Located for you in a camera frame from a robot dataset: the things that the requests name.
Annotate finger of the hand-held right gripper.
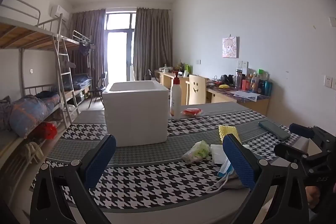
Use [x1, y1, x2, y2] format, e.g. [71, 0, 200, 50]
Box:
[274, 143, 309, 161]
[289, 123, 315, 138]

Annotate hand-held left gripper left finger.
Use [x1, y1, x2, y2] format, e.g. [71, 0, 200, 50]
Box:
[30, 134, 117, 224]

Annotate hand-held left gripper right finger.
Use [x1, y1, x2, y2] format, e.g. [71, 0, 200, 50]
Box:
[223, 133, 310, 224]

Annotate blue face mask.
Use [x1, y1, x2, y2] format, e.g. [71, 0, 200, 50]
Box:
[206, 158, 250, 193]

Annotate green white plastic bag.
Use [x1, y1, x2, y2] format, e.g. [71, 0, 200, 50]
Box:
[182, 140, 210, 163]

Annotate white foam box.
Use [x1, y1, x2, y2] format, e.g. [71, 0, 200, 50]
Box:
[102, 80, 170, 147]

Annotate person's right hand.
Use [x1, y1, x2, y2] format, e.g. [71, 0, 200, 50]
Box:
[306, 186, 321, 210]

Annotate black smartphone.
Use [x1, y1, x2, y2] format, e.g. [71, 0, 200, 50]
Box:
[258, 120, 291, 141]

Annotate houndstooth tablecloth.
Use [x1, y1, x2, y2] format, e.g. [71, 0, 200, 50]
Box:
[31, 102, 302, 224]

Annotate red plastic bag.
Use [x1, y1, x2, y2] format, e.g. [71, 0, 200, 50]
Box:
[33, 122, 58, 140]

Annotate white paper sheets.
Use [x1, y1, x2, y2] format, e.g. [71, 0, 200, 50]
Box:
[231, 90, 259, 102]

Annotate beige cloth bundle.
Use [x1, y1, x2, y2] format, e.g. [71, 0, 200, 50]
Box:
[25, 141, 44, 164]

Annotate row of toiletry bottles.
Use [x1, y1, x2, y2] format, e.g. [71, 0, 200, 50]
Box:
[235, 69, 273, 96]

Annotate red snack packet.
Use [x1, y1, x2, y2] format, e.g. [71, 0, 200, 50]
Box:
[181, 108, 203, 117]

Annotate black folding chair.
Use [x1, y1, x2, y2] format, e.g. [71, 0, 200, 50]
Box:
[88, 72, 108, 108]

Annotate black headphones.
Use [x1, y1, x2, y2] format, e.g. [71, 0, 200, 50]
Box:
[220, 74, 235, 86]

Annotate blue checked mattress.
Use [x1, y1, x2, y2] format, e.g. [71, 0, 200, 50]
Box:
[63, 73, 93, 90]

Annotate wooden smiley face chair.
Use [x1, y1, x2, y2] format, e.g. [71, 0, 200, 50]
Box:
[186, 74, 207, 105]

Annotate blue plaid quilt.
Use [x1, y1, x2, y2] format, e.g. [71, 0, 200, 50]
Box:
[9, 91, 61, 138]

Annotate white bottle red cap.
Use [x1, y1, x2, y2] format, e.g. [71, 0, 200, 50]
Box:
[170, 74, 182, 120]

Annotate grey crumpled cloth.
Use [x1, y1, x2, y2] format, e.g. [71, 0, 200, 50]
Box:
[0, 97, 13, 131]

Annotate glass balcony door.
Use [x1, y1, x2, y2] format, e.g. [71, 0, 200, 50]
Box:
[105, 11, 137, 81]

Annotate dark hanging clothes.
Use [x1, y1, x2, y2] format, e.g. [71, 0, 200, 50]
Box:
[79, 42, 95, 56]

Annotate grey metal bunk bed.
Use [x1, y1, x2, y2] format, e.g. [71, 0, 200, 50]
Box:
[59, 30, 95, 106]
[0, 0, 79, 161]

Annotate brown curtain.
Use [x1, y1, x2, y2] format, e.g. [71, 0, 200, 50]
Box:
[133, 7, 173, 81]
[70, 9, 107, 83]

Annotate white air conditioner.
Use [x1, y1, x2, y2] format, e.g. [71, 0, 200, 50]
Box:
[50, 5, 70, 21]

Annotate pink cartoon wall picture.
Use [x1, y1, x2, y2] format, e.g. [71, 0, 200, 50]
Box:
[222, 36, 239, 58]

